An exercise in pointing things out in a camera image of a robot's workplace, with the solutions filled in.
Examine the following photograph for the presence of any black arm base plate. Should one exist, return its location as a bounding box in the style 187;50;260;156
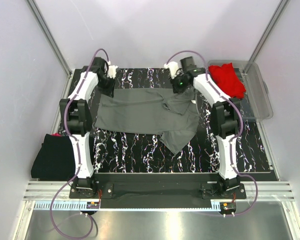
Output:
69;173;247;211

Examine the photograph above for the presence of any purple cable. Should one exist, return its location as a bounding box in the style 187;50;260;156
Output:
166;50;259;217
49;48;112;237

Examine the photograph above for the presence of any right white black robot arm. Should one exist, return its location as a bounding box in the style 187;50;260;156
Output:
164;56;243;199

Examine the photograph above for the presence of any right aluminium frame post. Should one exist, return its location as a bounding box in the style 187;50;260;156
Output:
248;0;290;62

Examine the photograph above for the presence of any pink folded t shirt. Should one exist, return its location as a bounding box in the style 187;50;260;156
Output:
51;133;62;137

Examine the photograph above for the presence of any black folded t shirt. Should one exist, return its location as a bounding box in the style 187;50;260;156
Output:
30;134;76;181

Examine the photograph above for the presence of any red t shirt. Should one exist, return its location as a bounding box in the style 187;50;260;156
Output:
208;63;246;99

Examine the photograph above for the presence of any black marble pattern mat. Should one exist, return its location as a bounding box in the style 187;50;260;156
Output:
41;67;278;182

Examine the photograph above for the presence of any left white cable duct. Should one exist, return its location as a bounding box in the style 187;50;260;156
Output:
34;201;98;211

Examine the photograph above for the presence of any white cable duct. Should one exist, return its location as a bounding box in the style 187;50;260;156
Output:
34;201;98;211
210;200;222;212

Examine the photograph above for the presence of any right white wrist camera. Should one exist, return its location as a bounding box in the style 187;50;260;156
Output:
163;61;180;79

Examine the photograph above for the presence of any small connector board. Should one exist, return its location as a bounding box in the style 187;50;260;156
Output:
220;201;237;218
86;201;100;209

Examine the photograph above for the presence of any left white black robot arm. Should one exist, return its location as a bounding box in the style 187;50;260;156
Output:
59;57;118;198

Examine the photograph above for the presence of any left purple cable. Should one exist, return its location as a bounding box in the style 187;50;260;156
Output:
49;48;112;237

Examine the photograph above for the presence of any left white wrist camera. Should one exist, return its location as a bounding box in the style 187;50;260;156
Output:
107;65;119;79

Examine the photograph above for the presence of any right small connector board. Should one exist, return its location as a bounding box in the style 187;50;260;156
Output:
220;201;237;218

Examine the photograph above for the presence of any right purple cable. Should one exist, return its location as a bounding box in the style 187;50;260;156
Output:
166;50;259;217

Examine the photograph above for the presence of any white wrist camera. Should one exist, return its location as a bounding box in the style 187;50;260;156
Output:
163;61;180;79
107;65;119;79

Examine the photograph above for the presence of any front aluminium rail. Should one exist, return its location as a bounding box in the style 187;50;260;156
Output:
24;181;295;202

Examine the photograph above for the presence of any left small connector board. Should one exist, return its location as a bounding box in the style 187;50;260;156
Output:
86;201;100;209

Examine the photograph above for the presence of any clear plastic bin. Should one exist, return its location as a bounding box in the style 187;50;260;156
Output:
208;60;273;122

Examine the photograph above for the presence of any right white cable duct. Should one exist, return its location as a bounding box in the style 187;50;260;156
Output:
210;200;222;212

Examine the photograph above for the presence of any aluminium frame post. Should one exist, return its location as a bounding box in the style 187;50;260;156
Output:
248;0;290;62
25;0;72;77

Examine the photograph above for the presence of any grey t shirt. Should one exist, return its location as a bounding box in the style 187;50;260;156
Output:
95;88;200;155

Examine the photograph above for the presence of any left aluminium frame post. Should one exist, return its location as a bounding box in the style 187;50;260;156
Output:
25;0;72;77

